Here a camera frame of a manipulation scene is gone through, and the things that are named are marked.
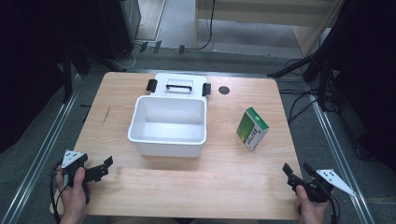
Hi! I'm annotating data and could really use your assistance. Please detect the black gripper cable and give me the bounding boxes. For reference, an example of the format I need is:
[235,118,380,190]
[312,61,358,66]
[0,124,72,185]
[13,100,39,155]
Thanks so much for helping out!
[49,161,70,224]
[327,192,342,224]

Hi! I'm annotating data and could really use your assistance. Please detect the white floor cable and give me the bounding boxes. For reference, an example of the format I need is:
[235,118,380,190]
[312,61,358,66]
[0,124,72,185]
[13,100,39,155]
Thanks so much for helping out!
[123,14,148,70]

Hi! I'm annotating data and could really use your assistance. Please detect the light wooden shelf unit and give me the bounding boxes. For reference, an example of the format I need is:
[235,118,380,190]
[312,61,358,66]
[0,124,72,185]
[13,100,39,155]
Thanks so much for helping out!
[193,0,345,58]

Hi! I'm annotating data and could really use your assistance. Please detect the person's right hand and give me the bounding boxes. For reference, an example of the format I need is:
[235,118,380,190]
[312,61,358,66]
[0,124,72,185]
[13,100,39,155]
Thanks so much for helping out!
[293,185,331,224]

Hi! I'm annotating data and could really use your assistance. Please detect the metal floor rail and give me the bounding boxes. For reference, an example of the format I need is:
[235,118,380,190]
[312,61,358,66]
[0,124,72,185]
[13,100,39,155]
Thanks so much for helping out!
[303,81,376,224]
[0,74,82,224]

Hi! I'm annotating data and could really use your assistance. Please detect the person's left hand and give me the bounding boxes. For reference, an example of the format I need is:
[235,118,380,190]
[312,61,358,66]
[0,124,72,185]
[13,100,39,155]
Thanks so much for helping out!
[55,166,93,224]

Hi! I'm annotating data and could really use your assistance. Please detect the black tripod stand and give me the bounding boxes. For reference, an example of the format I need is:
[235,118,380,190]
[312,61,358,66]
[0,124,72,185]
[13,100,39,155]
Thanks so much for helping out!
[266,50,339,112]

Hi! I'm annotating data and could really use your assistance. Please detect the black metal stand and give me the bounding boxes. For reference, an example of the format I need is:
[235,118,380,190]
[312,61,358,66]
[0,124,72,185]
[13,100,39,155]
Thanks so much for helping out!
[61,43,127,105]

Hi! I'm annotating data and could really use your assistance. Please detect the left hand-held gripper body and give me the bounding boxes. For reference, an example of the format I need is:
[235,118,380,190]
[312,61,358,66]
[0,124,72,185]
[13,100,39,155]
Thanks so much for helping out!
[61,149,101,204]

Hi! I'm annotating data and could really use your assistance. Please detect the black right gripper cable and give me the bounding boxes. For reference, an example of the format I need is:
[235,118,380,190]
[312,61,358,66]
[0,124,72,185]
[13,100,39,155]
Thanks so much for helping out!
[327,192,342,224]

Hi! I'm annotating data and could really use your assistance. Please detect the black cabinet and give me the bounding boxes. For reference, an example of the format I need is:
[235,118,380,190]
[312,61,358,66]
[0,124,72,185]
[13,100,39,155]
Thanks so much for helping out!
[98,0,142,62]

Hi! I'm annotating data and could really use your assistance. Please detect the white plastic storage box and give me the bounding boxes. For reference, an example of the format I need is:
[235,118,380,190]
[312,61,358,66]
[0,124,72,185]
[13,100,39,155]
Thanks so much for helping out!
[127,72,212,159]

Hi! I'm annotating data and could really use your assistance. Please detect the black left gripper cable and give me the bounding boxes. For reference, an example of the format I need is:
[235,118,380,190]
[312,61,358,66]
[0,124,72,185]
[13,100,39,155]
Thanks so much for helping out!
[49,161,70,224]

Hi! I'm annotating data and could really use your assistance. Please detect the green and white carton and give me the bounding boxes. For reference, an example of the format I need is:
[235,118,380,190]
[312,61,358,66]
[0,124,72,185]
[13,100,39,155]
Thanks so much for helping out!
[235,106,270,152]

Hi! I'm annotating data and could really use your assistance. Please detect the black floor cables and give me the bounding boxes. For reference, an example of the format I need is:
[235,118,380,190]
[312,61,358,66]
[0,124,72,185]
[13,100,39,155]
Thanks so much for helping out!
[278,57,340,125]

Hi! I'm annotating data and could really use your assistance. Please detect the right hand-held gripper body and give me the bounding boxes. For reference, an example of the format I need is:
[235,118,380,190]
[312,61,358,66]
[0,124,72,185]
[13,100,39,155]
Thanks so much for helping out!
[297,168,356,203]

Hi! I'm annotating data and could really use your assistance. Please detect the black hanging cable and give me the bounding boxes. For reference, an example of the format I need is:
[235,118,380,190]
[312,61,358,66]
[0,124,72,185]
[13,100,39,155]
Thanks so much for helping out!
[197,0,217,51]

